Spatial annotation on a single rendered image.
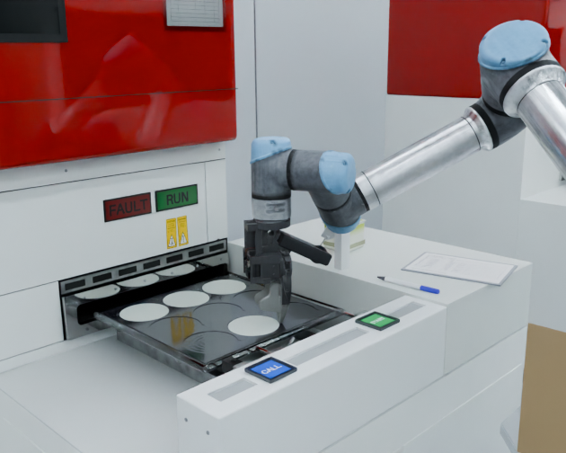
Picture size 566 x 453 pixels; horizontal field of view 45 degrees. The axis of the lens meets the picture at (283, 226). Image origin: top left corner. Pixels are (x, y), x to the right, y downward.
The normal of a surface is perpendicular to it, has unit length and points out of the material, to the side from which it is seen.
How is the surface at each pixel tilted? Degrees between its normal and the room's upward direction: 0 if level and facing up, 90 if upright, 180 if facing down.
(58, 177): 90
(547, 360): 90
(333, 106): 90
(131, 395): 0
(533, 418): 90
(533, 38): 42
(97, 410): 0
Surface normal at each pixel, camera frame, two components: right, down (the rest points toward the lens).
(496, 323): 0.71, 0.17
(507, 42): -0.33, -0.58
